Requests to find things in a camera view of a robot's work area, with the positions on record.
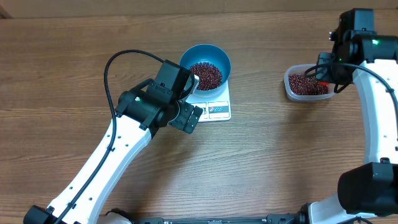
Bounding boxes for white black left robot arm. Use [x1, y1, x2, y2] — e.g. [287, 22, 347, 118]
[23, 60, 203, 223]

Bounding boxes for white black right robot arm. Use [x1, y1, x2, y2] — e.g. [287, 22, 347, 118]
[299, 8, 397, 223]

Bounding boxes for white digital kitchen scale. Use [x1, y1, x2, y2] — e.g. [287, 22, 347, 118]
[187, 82, 231, 123]

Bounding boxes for red beans in bowl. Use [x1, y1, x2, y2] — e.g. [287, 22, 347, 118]
[190, 62, 223, 91]

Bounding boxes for teal plastic bowl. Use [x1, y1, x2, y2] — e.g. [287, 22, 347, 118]
[179, 44, 231, 95]

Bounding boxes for red adzuki beans pile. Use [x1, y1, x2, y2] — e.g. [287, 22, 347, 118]
[288, 73, 329, 95]

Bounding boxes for clear plastic container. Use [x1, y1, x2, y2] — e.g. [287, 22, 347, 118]
[284, 64, 335, 102]

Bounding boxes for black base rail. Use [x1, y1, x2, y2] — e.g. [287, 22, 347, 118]
[105, 214, 354, 224]

